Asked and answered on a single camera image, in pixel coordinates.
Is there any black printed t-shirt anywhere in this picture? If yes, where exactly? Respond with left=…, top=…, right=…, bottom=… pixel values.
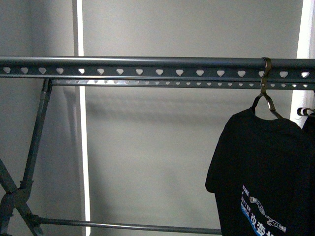
left=205, top=109, right=315, bottom=236

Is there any metal clothes hanger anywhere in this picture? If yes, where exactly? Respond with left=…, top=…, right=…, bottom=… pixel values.
left=251, top=57, right=283, bottom=119

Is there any grey metal drying rack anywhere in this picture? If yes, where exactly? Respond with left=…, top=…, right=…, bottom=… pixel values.
left=0, top=56, right=315, bottom=236

